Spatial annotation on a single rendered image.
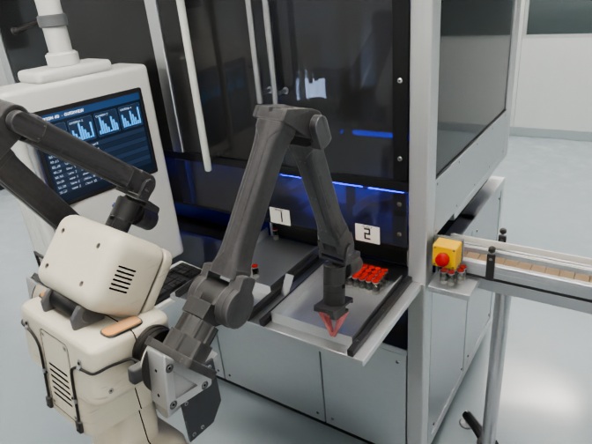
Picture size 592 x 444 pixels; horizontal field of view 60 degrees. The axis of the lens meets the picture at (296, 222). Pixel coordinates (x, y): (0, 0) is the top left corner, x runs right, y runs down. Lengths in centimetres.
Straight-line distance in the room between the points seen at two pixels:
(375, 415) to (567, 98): 460
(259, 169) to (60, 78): 98
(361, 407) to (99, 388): 131
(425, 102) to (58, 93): 109
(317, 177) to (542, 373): 190
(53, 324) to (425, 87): 103
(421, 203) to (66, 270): 96
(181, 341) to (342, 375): 121
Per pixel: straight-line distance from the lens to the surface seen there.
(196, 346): 93
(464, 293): 163
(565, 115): 614
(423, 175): 150
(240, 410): 253
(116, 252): 96
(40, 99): 175
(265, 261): 182
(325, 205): 116
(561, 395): 269
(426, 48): 141
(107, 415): 111
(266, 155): 95
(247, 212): 95
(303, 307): 156
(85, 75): 183
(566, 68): 605
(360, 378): 202
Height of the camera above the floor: 177
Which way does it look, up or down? 25 degrees down
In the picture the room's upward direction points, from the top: 5 degrees counter-clockwise
